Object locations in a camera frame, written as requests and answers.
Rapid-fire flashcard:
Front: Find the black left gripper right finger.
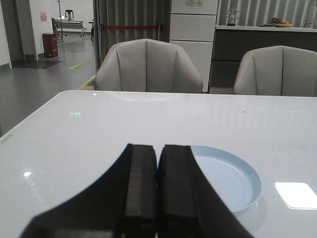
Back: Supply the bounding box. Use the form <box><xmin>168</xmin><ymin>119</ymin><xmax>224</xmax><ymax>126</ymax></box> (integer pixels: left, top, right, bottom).
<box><xmin>158</xmin><ymin>145</ymin><xmax>252</xmax><ymax>238</ymax></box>

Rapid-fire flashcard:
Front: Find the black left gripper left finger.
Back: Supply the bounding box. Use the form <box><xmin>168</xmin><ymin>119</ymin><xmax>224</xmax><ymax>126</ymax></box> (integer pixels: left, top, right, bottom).
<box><xmin>21</xmin><ymin>144</ymin><xmax>157</xmax><ymax>238</ymax></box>

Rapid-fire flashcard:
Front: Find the light blue round plate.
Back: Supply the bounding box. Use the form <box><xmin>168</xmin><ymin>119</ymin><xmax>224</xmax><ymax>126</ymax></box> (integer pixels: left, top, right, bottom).
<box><xmin>191</xmin><ymin>145</ymin><xmax>262</xmax><ymax>213</ymax></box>

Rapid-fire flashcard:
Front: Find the beige left armchair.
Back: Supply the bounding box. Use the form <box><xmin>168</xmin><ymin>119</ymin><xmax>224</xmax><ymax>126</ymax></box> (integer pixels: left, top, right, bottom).
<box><xmin>95</xmin><ymin>39</ymin><xmax>203</xmax><ymax>93</ymax></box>

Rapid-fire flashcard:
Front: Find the beige armchair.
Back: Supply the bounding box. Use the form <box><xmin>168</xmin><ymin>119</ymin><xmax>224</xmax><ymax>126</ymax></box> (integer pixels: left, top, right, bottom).
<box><xmin>234</xmin><ymin>45</ymin><xmax>317</xmax><ymax>97</ymax></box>
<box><xmin>95</xmin><ymin>39</ymin><xmax>203</xmax><ymax>93</ymax></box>

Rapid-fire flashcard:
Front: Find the beige right armchair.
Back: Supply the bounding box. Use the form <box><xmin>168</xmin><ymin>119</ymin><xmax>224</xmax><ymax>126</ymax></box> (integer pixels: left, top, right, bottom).
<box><xmin>234</xmin><ymin>45</ymin><xmax>317</xmax><ymax>97</ymax></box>

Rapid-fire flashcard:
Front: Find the dark grey counter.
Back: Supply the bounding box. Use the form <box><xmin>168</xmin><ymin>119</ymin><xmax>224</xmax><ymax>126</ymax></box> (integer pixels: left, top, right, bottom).
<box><xmin>210</xmin><ymin>25</ymin><xmax>317</xmax><ymax>88</ymax></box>

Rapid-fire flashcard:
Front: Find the red barrier belt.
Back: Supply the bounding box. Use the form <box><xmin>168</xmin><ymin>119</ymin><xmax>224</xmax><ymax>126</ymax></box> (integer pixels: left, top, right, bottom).
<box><xmin>99</xmin><ymin>24</ymin><xmax>163</xmax><ymax>31</ymax></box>

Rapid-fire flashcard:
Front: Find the red bin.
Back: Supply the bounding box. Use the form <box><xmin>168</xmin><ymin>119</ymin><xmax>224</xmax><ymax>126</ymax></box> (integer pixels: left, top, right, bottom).
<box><xmin>42</xmin><ymin>33</ymin><xmax>58</xmax><ymax>58</ymax></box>

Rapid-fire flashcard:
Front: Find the white refrigerator cabinet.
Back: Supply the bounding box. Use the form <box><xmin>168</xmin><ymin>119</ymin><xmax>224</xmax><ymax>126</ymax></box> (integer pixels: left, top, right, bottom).
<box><xmin>169</xmin><ymin>0</ymin><xmax>218</xmax><ymax>92</ymax></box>

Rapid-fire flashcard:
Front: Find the background metal table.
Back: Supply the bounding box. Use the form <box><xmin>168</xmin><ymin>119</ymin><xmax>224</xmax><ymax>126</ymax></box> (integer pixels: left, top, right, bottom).
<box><xmin>51</xmin><ymin>18</ymin><xmax>85</xmax><ymax>37</ymax></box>

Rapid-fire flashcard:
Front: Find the small figurine on counter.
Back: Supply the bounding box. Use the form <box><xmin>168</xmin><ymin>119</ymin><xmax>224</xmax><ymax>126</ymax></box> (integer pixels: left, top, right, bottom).
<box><xmin>227</xmin><ymin>8</ymin><xmax>239</xmax><ymax>26</ymax></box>

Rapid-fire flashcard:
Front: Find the fruit bowl on counter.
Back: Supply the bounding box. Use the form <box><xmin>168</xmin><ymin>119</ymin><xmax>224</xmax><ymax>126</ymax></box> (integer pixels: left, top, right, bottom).
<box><xmin>269</xmin><ymin>17</ymin><xmax>293</xmax><ymax>28</ymax></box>

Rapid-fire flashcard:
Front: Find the red wall notice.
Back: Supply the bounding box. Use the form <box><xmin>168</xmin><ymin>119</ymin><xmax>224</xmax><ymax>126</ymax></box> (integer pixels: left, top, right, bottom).
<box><xmin>40</xmin><ymin>12</ymin><xmax>48</xmax><ymax>22</ymax></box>

